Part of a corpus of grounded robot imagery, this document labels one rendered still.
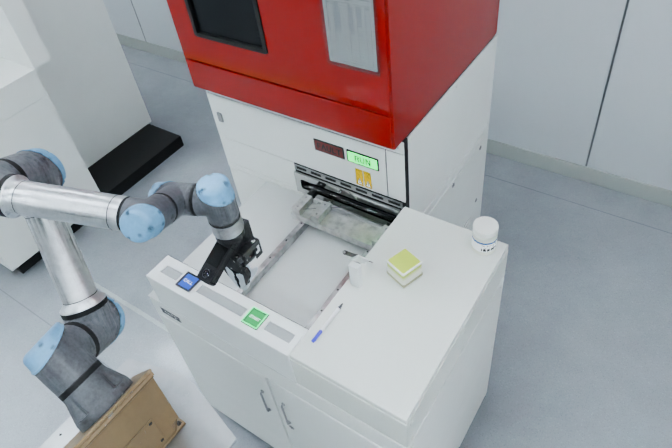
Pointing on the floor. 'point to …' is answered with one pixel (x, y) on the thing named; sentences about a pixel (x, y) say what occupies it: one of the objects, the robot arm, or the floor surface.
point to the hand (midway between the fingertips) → (241, 288)
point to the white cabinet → (239, 366)
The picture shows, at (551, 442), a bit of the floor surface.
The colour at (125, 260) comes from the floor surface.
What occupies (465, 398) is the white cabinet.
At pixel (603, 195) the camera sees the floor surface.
